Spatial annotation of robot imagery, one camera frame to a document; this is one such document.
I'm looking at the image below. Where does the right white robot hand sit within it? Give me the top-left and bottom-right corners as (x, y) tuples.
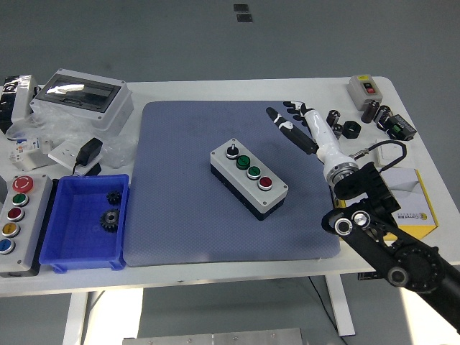
(265, 100), (357, 183)

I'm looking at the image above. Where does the grey four-button control box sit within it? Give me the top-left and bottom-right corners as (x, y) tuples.
(210, 138), (290, 221)

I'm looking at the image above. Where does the grey five-button control box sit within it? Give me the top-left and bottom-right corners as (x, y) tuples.
(0, 174), (55, 277)

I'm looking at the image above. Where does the black hex nut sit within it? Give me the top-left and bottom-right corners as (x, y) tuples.
(343, 120), (362, 139)

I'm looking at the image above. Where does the black module green terminal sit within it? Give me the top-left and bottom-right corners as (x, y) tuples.
(384, 114), (418, 142)

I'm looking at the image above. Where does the yellow white carton box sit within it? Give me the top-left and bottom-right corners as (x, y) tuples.
(337, 168), (439, 241)

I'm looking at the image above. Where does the grey-blue table mat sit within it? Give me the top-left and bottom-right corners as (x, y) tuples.
(121, 100), (341, 267)

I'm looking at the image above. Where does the white table leg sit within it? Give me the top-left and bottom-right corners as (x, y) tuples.
(325, 275), (357, 337)
(63, 290), (105, 345)

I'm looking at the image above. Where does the grey distribution box clear lid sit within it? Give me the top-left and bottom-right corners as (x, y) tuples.
(29, 68), (134, 137)

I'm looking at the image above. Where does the grey metal plate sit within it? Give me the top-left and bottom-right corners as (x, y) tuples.
(121, 327), (305, 345)

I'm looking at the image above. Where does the large black gear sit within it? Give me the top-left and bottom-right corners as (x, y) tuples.
(98, 208), (121, 234)

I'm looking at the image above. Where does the black power adapter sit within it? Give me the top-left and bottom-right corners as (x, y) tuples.
(73, 137), (104, 177)

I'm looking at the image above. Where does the clear plastic bag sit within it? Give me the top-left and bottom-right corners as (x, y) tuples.
(5, 103), (137, 170)

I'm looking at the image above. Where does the blue plastic bin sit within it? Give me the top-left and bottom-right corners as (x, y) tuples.
(38, 174), (130, 273)

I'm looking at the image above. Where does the white circuit breaker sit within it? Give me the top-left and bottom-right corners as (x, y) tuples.
(7, 136), (55, 172)

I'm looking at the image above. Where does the white wrapped box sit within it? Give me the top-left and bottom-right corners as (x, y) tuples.
(10, 74), (40, 125)

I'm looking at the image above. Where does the black foil bag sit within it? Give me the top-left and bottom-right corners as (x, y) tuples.
(0, 75), (23, 134)

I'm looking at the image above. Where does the grey two-button switch box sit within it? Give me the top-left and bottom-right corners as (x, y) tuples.
(346, 74), (381, 111)

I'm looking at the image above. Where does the white wall switch panel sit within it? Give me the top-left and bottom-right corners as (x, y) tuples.
(375, 138), (409, 170)

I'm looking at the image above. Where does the thin black cable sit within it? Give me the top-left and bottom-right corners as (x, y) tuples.
(308, 276), (349, 345)

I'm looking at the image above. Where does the white wall socket plate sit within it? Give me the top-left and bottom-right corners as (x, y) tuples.
(47, 140), (91, 177)

